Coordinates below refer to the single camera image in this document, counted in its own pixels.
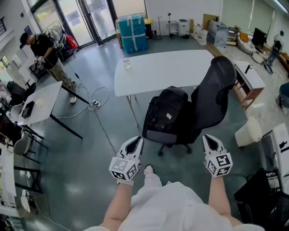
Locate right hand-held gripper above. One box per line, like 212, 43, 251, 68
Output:
202, 134, 233, 178

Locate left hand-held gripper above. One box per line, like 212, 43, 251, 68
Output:
109, 135, 145, 186

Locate black backpack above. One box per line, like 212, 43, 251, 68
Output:
142, 85, 189, 145

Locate black mesh office chair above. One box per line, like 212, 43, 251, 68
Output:
158, 55, 238, 157

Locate person's left forearm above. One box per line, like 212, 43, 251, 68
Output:
99, 182, 134, 231

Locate person's right forearm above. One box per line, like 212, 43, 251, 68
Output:
207, 175, 244, 227

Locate black fabric chair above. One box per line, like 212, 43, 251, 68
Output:
233, 168, 289, 231

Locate gray shell chair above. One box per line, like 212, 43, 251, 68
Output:
13, 132, 49, 165

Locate black swivel chair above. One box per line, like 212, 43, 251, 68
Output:
6, 80, 37, 107

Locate person's white trousers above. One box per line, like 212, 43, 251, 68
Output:
144, 170, 173, 188

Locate beige trash bin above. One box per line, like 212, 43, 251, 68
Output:
234, 116, 263, 148

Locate white cabinet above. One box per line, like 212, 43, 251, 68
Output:
261, 123, 289, 177

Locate person's white shirt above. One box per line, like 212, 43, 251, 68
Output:
83, 181, 265, 231

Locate wooden side table white top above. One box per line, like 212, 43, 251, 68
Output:
233, 60, 266, 111

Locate white oval table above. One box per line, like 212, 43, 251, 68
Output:
114, 49, 215, 127

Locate teal stool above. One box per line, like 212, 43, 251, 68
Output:
278, 82, 289, 109

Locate gray table black legs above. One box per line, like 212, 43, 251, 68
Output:
17, 81, 90, 140

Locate beige cushion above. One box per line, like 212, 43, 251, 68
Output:
236, 36, 255, 56

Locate brown cardboard box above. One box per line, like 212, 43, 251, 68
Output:
115, 19, 124, 49

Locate clear plastic water jug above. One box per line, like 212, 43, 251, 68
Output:
198, 28, 209, 46
193, 23, 202, 40

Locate flat black box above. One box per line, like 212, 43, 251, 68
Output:
21, 101, 36, 119

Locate plastic-wrapped gray bundle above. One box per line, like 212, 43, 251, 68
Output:
206, 20, 230, 48

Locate black monitor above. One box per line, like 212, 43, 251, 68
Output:
251, 27, 268, 49

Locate black case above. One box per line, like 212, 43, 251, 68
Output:
28, 64, 49, 80

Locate black bin yellow lid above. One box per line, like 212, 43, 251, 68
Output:
144, 18, 154, 39

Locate red bag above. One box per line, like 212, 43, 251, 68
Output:
65, 34, 79, 51

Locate thin metal stand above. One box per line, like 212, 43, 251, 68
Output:
155, 16, 163, 40

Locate white box appliance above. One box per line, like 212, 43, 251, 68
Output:
177, 19, 191, 39

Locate white wheeled cart with pole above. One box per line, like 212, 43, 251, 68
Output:
166, 13, 178, 39

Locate brown cardboard sheet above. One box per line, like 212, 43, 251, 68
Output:
202, 14, 220, 29

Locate metal clothes rack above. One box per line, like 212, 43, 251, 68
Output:
41, 20, 79, 60

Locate black framed glass door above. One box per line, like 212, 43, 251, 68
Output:
28, 0, 118, 49

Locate black cable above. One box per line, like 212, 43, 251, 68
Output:
65, 60, 118, 154

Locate white cable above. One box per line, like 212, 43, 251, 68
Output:
56, 86, 110, 120

